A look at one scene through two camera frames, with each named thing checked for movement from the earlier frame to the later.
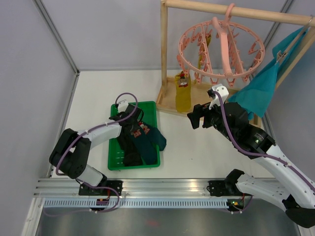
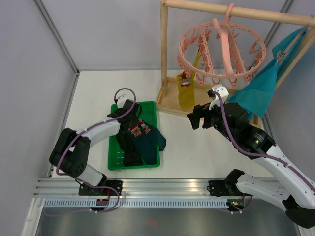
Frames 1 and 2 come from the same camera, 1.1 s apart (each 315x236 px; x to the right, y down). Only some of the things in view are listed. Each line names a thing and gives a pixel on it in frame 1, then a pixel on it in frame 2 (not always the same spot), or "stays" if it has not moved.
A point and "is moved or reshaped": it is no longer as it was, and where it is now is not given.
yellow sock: (208, 40) -> (193, 73)
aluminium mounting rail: (144, 188) stays
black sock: (132, 156) stays
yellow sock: (183, 92) is moved or reshaped
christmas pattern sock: (146, 147) stays
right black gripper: (199, 110) stays
